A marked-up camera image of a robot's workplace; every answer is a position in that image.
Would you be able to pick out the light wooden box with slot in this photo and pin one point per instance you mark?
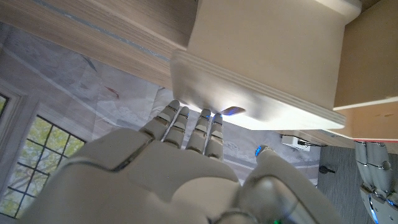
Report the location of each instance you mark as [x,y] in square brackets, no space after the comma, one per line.
[264,56]

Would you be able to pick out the printed window backdrop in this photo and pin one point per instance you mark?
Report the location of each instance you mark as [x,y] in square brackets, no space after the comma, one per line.
[62,109]

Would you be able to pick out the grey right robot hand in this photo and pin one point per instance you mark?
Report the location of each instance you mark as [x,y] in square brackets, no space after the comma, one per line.
[155,180]

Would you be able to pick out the white power strip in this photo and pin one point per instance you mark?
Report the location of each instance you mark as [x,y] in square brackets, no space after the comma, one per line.
[292,141]

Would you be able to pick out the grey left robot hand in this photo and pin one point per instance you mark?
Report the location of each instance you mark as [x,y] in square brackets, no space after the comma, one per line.
[382,180]

